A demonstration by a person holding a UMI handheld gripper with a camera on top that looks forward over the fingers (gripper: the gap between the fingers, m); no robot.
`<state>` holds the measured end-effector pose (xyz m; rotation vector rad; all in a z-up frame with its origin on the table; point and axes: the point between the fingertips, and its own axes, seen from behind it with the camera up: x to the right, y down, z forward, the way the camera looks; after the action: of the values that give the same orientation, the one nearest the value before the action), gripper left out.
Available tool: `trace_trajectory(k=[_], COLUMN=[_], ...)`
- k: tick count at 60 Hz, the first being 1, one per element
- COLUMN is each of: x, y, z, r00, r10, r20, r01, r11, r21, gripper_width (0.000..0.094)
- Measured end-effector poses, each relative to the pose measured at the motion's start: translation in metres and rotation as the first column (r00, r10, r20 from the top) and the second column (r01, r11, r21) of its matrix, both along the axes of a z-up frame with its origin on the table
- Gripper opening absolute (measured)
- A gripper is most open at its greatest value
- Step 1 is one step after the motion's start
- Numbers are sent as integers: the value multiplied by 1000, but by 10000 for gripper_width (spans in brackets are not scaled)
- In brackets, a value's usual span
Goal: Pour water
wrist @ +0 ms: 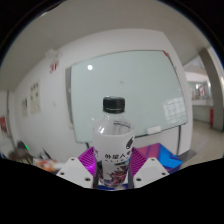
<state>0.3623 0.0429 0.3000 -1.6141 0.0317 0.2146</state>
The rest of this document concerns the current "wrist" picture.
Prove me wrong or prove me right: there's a small white wall poster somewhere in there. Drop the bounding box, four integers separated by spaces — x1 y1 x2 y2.
21 97 29 117

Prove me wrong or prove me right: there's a blue and white cardboard box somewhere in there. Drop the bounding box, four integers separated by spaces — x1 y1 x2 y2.
133 142 184 173

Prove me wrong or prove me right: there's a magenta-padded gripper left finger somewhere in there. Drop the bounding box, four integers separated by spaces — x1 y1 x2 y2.
55 147 99 188

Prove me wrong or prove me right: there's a clear black-capped drink bottle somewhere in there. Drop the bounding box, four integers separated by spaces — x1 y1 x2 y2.
91 96 136 188

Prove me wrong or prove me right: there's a large glass whiteboard on stand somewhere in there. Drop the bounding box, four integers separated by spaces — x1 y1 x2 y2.
65 49 189 156

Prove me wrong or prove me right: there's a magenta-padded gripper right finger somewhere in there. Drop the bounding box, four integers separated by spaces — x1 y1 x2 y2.
128 147 170 188

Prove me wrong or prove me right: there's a large white wall poster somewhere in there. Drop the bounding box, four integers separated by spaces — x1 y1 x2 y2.
29 81 42 114

